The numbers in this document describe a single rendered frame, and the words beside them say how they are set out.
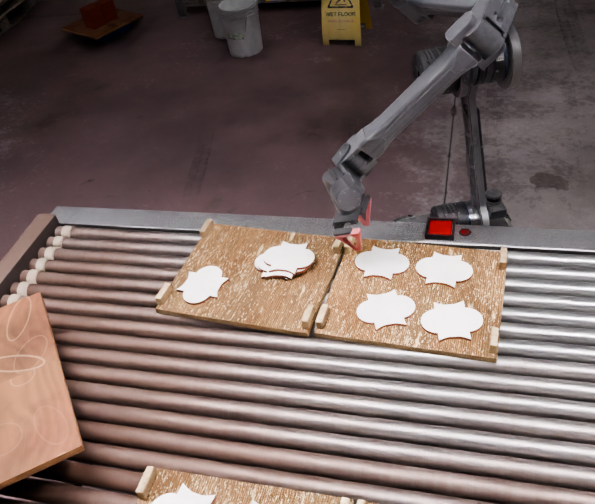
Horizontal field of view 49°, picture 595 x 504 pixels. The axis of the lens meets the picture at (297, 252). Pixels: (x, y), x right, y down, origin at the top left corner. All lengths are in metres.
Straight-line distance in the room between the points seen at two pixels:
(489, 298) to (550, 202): 1.90
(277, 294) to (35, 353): 0.58
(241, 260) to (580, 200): 2.13
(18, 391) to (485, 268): 1.10
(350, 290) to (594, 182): 2.21
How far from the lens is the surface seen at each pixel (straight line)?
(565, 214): 3.41
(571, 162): 3.78
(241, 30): 5.13
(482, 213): 2.74
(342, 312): 1.59
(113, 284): 1.87
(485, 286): 1.64
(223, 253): 1.81
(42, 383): 1.52
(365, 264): 1.69
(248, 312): 1.63
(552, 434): 1.43
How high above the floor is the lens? 2.08
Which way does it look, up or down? 40 degrees down
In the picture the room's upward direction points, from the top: 10 degrees counter-clockwise
